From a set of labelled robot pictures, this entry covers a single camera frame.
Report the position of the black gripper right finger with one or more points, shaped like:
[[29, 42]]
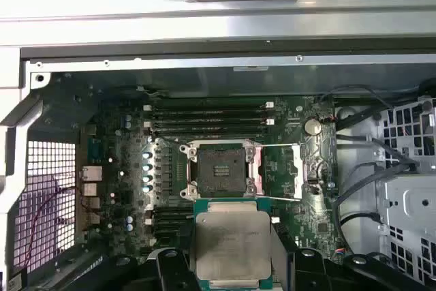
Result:
[[308, 270]]

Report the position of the metal socket cover frame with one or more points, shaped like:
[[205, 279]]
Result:
[[298, 171]]

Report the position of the blue rear port connector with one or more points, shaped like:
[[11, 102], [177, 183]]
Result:
[[95, 149]]

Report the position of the small silver capacitor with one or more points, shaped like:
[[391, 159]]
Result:
[[148, 188], [128, 124], [128, 218], [127, 118], [129, 226], [146, 155], [147, 167], [147, 178]]

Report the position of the black grey PC case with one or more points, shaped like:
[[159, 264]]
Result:
[[218, 62]]

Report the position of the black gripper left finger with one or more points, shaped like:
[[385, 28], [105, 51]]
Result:
[[168, 270]]

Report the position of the black RAM slot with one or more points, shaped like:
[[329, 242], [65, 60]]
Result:
[[204, 130], [204, 122], [204, 106], [204, 114], [170, 211], [170, 221]]

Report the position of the CPU socket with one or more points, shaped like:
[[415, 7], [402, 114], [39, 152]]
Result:
[[221, 165]]

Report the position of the green motherboard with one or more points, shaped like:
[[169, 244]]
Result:
[[289, 223]]

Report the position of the silver topped CPU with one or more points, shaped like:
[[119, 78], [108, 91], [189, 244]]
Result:
[[231, 236]]

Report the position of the silver rear port block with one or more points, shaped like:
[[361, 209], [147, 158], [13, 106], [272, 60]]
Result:
[[92, 189], [93, 218], [92, 173], [92, 203]]

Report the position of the silver coin cell battery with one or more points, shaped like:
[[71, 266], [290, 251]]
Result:
[[312, 126]]

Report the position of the silver perforated drive cage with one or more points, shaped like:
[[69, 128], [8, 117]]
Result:
[[408, 195]]

